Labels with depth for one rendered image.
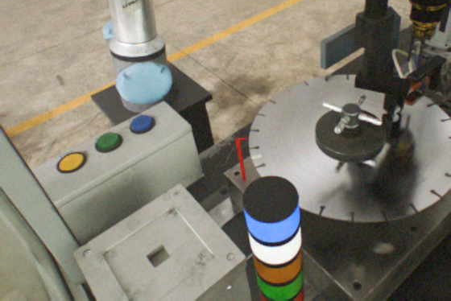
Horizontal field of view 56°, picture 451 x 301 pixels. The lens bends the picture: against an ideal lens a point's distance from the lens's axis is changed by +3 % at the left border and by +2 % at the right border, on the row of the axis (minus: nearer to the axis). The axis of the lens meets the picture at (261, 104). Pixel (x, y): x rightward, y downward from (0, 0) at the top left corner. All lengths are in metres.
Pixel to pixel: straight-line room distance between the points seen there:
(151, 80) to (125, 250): 0.39
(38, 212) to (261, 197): 0.40
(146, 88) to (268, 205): 0.64
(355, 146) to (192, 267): 0.29
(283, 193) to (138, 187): 0.53
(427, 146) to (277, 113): 0.25
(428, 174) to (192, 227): 0.35
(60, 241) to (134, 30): 0.41
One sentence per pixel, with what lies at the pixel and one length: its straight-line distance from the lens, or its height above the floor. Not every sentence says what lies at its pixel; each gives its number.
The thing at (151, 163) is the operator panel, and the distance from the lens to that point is 0.82.
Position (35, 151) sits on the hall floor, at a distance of 2.42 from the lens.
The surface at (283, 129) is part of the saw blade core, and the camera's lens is 0.69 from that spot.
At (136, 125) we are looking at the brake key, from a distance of 0.83.
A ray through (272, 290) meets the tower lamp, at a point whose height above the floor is 1.05.
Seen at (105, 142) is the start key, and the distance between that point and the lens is 0.82.
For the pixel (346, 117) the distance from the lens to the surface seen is 0.64.
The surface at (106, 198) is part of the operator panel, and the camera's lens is 0.82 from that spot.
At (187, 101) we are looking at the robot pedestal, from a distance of 1.12.
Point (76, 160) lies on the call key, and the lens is 0.82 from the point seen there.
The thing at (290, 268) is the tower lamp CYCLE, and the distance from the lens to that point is 0.39.
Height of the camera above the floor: 1.42
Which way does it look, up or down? 39 degrees down
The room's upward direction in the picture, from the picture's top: 7 degrees counter-clockwise
